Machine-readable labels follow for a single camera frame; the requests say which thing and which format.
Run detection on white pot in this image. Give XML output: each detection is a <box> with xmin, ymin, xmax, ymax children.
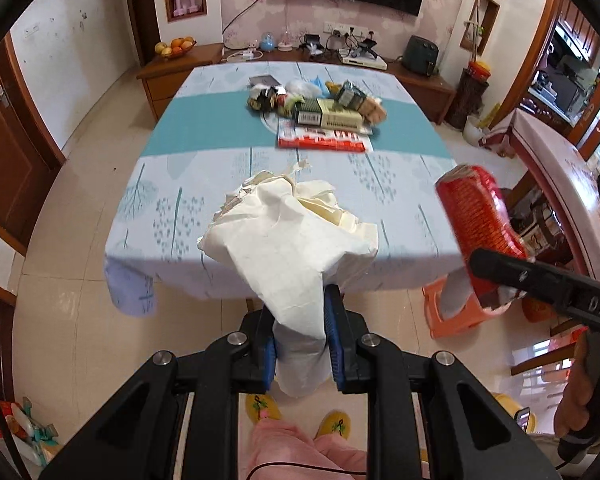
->
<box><xmin>462</xmin><ymin>115</ymin><xmax>487</xmax><ymax>147</ymax></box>

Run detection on yellow left slipper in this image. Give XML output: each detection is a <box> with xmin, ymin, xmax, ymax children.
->
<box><xmin>245</xmin><ymin>392</ymin><xmax>283</xmax><ymax>426</ymax></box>

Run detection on person's leg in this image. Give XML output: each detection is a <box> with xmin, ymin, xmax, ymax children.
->
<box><xmin>250</xmin><ymin>417</ymin><xmax>321</xmax><ymax>480</ymax></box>
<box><xmin>310</xmin><ymin>435</ymin><xmax>368</xmax><ymax>480</ymax></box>

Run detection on sofa with pink cover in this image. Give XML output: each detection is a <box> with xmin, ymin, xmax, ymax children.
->
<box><xmin>510</xmin><ymin>107</ymin><xmax>600</xmax><ymax>281</ymax></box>

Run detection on cream cloth bag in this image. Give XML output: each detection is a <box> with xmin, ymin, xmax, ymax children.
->
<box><xmin>197</xmin><ymin>160</ymin><xmax>381</xmax><ymax>400</ymax></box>

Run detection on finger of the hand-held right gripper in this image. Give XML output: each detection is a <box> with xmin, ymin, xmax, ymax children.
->
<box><xmin>469</xmin><ymin>247</ymin><xmax>600</xmax><ymax>322</ymax></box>

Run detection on brown snack packet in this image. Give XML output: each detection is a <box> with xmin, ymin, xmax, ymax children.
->
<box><xmin>357</xmin><ymin>97</ymin><xmax>388</xmax><ymax>126</ymax></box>

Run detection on dark green small box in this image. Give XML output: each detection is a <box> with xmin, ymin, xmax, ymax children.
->
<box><xmin>337</xmin><ymin>80</ymin><xmax>368</xmax><ymax>111</ymax></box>

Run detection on black cable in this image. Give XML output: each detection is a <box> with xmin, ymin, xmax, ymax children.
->
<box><xmin>240</xmin><ymin>462</ymin><xmax>371</xmax><ymax>480</ymax></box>

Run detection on person's left leg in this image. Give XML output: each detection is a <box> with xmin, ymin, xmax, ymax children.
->
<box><xmin>250</xmin><ymin>417</ymin><xmax>321</xmax><ymax>480</ymax></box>

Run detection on green and white carton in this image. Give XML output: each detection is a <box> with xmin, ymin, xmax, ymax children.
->
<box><xmin>292</xmin><ymin>99</ymin><xmax>376</xmax><ymax>132</ymax></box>

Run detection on orange plastic stool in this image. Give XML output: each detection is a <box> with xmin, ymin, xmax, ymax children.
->
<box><xmin>422</xmin><ymin>270</ymin><xmax>511</xmax><ymax>339</ymax></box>

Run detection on bowl of fruit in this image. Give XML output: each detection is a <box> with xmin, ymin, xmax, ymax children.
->
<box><xmin>154</xmin><ymin>36</ymin><xmax>197</xmax><ymax>60</ymax></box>

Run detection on black air fryer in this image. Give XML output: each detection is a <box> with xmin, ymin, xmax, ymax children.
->
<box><xmin>404</xmin><ymin>35</ymin><xmax>438</xmax><ymax>74</ymax></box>

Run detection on dark wicker stand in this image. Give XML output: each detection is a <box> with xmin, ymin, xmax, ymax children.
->
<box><xmin>445</xmin><ymin>67</ymin><xmax>489</xmax><ymax>131</ymax></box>

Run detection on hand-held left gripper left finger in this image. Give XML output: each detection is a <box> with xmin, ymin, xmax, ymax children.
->
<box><xmin>39</xmin><ymin>307</ymin><xmax>280</xmax><ymax>480</ymax></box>

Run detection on brown wooden door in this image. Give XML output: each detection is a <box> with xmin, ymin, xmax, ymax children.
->
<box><xmin>0</xmin><ymin>50</ymin><xmax>66</xmax><ymax>256</ymax></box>

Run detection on person's right leg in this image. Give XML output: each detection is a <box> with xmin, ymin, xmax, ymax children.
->
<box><xmin>310</xmin><ymin>435</ymin><xmax>368</xmax><ymax>480</ymax></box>

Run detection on yellow slipper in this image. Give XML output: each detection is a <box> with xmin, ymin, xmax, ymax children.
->
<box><xmin>314</xmin><ymin>411</ymin><xmax>352</xmax><ymax>441</ymax></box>
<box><xmin>245</xmin><ymin>392</ymin><xmax>283</xmax><ymax>426</ymax></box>

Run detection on blue tree-print tablecloth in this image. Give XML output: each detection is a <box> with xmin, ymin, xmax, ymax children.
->
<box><xmin>104</xmin><ymin>60</ymin><xmax>463</xmax><ymax>318</ymax></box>

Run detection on colourful toys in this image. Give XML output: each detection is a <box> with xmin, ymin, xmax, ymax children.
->
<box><xmin>0</xmin><ymin>399</ymin><xmax>61</xmax><ymax>467</ymax></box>

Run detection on wooden television cabinet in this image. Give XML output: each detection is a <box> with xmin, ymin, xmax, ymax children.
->
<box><xmin>136</xmin><ymin>42</ymin><xmax>456</xmax><ymax>126</ymax></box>

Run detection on red and white flat box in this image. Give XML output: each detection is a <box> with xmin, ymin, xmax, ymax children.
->
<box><xmin>277</xmin><ymin>120</ymin><xmax>372</xmax><ymax>153</ymax></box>

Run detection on red snack packet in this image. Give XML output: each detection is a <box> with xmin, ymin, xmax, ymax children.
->
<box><xmin>435</xmin><ymin>162</ymin><xmax>531</xmax><ymax>323</ymax></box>

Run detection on black yellow snack wrapper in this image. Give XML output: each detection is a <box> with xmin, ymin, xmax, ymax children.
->
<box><xmin>246</xmin><ymin>86</ymin><xmax>287</xmax><ymax>112</ymax></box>

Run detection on white set-top box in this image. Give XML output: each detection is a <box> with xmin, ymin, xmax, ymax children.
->
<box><xmin>341</xmin><ymin>52</ymin><xmax>387</xmax><ymax>70</ymax></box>

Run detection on clear plastic bag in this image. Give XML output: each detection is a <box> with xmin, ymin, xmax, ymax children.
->
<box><xmin>285</xmin><ymin>77</ymin><xmax>326</xmax><ymax>100</ymax></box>

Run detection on person's right hand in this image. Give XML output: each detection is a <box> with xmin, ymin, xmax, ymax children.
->
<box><xmin>554</xmin><ymin>340</ymin><xmax>599</xmax><ymax>442</ymax></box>

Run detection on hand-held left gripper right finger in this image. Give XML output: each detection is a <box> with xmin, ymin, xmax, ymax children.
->
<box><xmin>322</xmin><ymin>284</ymin><xmax>563</xmax><ymax>480</ymax></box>

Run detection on yellow right slipper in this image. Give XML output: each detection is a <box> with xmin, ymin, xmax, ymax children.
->
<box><xmin>314</xmin><ymin>411</ymin><xmax>352</xmax><ymax>441</ymax></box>

